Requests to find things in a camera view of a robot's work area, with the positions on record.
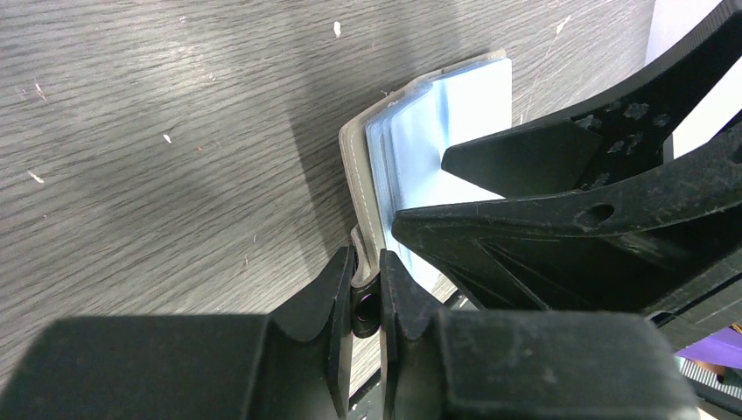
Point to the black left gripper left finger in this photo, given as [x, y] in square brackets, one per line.
[290, 363]

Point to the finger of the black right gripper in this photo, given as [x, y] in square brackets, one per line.
[612, 136]
[656, 242]

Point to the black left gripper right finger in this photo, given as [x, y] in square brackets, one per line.
[439, 363]

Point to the grey card holder wallet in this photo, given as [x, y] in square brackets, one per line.
[392, 154]

